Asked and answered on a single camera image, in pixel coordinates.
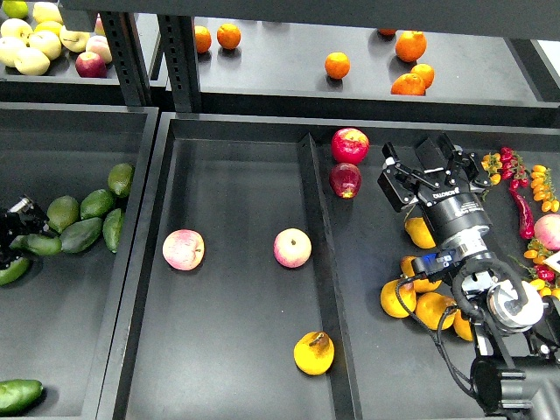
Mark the green avocado round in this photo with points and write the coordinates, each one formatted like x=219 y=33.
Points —
x=62 y=213

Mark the dark red apple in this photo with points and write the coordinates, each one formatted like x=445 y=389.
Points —
x=345 y=180

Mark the red apple on shelf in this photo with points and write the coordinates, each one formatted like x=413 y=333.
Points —
x=90 y=65

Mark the red cherry tomato bunch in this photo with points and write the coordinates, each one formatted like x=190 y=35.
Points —
x=513 y=168

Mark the light green avocado edge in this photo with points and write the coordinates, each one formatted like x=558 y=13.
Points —
x=14 y=271

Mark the small orange right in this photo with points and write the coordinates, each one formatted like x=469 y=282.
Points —
x=425 y=72

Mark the yellow pear right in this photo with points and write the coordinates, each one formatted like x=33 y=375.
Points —
x=462 y=327

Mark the orange cherry tomato bunch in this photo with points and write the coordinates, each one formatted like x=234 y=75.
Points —
x=492 y=164

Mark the large orange right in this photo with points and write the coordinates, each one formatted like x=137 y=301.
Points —
x=411 y=46

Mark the mixed cherry tomatoes lower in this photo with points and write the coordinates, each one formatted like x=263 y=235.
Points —
x=536 y=272

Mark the yellow pear top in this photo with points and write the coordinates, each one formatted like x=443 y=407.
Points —
x=418 y=232

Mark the yellow apple far left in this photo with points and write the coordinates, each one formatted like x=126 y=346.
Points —
x=9 y=48

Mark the yellow pear lower centre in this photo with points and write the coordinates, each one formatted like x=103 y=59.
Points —
x=430 y=307

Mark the orange centre shelf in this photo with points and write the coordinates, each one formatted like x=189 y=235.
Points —
x=337 y=65

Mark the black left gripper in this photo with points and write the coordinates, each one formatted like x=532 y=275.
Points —
x=24 y=216

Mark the dark avocado middle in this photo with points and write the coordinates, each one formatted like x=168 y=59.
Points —
x=81 y=235

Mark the pink apple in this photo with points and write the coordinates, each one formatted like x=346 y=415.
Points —
x=184 y=249
x=292 y=248

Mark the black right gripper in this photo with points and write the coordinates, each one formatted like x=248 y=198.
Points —
x=452 y=210

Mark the red chili pepper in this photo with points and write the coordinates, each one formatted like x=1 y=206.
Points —
x=526 y=220

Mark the yellow apple middle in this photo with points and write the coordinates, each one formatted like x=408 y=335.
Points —
x=47 y=42

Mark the pink apple centre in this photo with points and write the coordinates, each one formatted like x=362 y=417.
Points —
x=292 y=248

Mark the orange front right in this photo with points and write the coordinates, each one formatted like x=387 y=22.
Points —
x=408 y=84

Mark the black tray divider left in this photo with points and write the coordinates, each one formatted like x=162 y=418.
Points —
x=344 y=389

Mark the green avocado top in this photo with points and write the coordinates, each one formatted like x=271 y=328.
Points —
x=120 y=179

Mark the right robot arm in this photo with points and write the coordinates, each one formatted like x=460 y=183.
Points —
x=515 y=372

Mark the pink apple left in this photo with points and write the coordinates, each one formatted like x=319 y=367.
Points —
x=184 y=249

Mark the yellow pear left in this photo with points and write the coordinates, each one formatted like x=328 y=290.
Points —
x=400 y=305

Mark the bright red apple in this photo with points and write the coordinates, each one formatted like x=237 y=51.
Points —
x=349 y=145

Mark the yellow pear with stem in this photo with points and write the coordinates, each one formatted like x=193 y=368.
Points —
x=314 y=353

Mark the pink apple right edge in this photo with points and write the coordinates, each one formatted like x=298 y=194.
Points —
x=547 y=231

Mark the yellow pear middle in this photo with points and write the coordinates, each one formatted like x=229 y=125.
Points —
x=420 y=285

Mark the green avocado narrow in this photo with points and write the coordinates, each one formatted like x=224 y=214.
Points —
x=112 y=228

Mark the dark green avocado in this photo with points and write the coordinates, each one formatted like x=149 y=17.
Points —
x=39 y=245

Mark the yellow apple front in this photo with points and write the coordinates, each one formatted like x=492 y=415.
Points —
x=31 y=61

